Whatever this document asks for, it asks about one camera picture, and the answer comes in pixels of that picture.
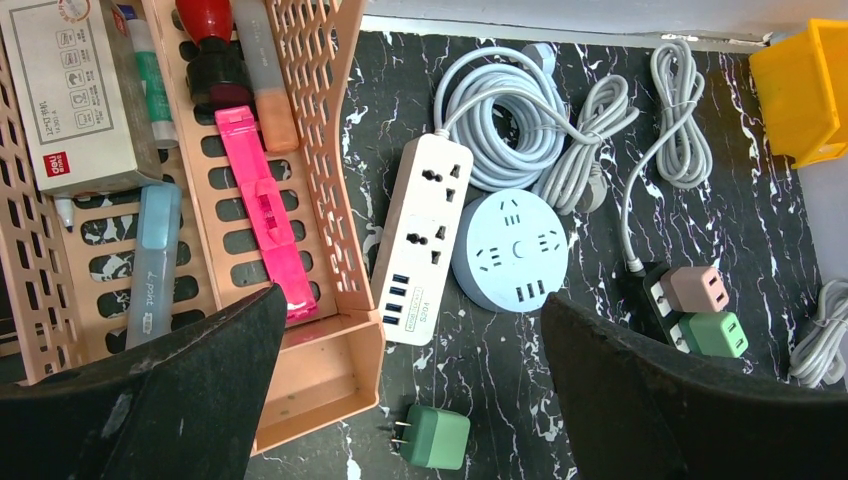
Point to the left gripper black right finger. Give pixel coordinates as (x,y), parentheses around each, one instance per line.
(635,408)

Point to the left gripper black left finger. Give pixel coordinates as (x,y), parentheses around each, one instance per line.
(183,406)

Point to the green plug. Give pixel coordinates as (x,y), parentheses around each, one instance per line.
(433,438)
(711,333)

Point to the round blue power socket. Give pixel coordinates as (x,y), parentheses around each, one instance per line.
(511,251)

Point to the white power strip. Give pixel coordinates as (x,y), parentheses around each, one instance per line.
(413,260)

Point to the green plug on black strip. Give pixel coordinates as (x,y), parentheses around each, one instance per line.
(711,333)

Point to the pink plug on black strip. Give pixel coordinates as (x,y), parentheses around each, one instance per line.
(689,290)

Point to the black power strip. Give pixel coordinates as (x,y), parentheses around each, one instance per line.
(651,313)

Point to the blue highlighter pen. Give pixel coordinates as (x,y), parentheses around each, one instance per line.
(154,265)

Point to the pink utility knife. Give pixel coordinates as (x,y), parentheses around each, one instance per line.
(266,211)

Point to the pink file organizer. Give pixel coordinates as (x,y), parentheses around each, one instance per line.
(328,369)

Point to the green white glue stick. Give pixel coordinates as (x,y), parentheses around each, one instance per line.
(163,127)

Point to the orange highlighter pen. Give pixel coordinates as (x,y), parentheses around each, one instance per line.
(272,102)

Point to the red black bottle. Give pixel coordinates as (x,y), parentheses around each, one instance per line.
(216,76)

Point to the white deli staple box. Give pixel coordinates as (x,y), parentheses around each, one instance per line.
(80,97)

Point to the orange storage bin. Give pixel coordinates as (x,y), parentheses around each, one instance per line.
(801,84)

